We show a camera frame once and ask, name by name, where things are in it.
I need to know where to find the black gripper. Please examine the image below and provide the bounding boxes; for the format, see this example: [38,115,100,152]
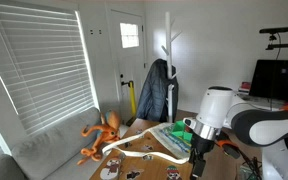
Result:
[188,133,216,180]

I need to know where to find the green storage box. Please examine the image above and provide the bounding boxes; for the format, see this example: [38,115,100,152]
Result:
[169,120,194,144]

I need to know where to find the red green elf sticker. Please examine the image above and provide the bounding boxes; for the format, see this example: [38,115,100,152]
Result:
[165,165,183,180]

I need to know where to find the white printed tote bag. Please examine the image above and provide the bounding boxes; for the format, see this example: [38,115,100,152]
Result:
[102,122,198,165]

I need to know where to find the green patterned object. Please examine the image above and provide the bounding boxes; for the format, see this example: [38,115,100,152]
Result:
[238,164,263,180]

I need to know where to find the black and white sticker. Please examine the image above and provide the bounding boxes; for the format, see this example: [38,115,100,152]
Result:
[126,168,145,180]

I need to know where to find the snowman sticker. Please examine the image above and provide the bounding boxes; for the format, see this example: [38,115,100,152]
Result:
[99,156,124,180]

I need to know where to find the dark puffer jacket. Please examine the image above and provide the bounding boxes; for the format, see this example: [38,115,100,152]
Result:
[136,58,179,123]

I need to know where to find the stack of books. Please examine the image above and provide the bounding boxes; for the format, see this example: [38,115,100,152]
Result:
[238,81,252,95]

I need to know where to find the orange octopus plush toy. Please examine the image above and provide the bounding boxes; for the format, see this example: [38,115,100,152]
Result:
[76,109,122,166]

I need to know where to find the black computer monitor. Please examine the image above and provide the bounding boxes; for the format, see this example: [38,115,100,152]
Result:
[248,59,288,105]

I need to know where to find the white door with window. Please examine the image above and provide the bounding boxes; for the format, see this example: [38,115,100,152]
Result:
[107,9,148,125]

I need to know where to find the white coat rack stand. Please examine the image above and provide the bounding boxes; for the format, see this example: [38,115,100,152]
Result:
[160,11,183,124]

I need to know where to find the grey fabric sofa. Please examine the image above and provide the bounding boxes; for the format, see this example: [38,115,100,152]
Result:
[0,106,126,180]

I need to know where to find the white window blind large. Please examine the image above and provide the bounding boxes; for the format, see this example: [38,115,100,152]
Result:
[0,2,96,136]

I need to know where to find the yellow handled tool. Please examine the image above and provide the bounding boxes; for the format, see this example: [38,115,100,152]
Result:
[121,80,138,127]

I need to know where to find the black camera on mount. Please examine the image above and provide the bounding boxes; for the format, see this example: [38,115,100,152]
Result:
[259,26,288,51]

